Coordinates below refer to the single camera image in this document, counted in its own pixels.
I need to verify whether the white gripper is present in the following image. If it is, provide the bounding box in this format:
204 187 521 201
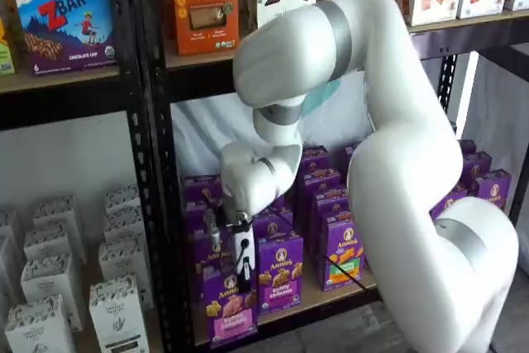
232 224 256 293

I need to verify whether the purple box pink patch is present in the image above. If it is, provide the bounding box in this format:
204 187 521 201
192 232 227 276
202 260 259 348
184 202 225 241
183 174 225 205

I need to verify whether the purple box green patch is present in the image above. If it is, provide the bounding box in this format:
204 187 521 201
312 191 353 222
303 169 349 198
299 145 332 174
320 214 367 293

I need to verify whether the white tea box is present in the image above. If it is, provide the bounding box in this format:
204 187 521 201
32 194 86 231
22 220 88 264
0 210 26 305
20 253 84 332
102 208 146 246
98 236 152 289
4 294 78 353
103 185 142 214
88 274 150 353

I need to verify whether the purple box brown patch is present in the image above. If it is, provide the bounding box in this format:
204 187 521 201
429 186 469 222

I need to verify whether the orange cracker box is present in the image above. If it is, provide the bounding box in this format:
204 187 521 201
170 0 241 57

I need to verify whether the Zbar chocolate chip box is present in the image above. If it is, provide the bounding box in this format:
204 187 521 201
12 0 118 77

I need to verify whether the green snack box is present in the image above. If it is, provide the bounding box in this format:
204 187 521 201
0 36 17 78

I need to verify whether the thin black cable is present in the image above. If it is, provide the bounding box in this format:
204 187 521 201
325 253 369 292

